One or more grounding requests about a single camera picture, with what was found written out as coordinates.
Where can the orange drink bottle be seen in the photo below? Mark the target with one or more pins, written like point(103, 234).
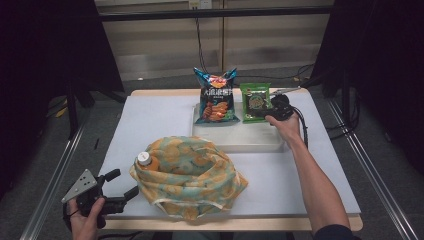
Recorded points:
point(146, 161)

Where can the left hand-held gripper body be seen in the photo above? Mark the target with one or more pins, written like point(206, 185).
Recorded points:
point(83, 186)

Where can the yellow floor scrap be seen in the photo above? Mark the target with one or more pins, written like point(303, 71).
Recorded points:
point(61, 112)

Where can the black horizontal bar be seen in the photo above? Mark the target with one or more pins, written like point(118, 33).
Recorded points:
point(206, 13)

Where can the white table cover sheet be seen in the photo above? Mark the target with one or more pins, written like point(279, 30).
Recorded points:
point(156, 116)

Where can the aluminium floor rail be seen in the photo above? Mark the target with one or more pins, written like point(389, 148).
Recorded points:
point(373, 166)
point(53, 186)

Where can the dark curtain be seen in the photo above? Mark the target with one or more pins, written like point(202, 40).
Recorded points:
point(383, 66)
point(40, 66)

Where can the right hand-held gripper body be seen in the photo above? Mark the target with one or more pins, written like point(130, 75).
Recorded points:
point(282, 106)

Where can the white plastic tray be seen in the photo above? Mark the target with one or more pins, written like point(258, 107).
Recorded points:
point(240, 136)

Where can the person's left hand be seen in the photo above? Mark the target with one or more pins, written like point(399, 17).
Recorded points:
point(85, 228)

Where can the person's dark sleeve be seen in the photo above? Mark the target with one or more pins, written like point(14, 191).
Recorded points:
point(336, 233)

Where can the white wall socket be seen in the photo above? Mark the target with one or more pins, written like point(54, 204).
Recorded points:
point(200, 4)

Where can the orange print fabric bag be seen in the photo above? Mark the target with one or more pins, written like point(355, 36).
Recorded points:
point(190, 180)

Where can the person's right hand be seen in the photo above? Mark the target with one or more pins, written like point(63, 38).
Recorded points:
point(290, 130)

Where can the green snack packet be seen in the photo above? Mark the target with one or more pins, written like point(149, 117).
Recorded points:
point(255, 91)

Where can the black metal stand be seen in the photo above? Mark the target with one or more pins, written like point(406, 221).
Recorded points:
point(346, 100)
point(71, 110)

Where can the blue chip bag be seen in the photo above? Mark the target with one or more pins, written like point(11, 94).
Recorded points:
point(216, 100)

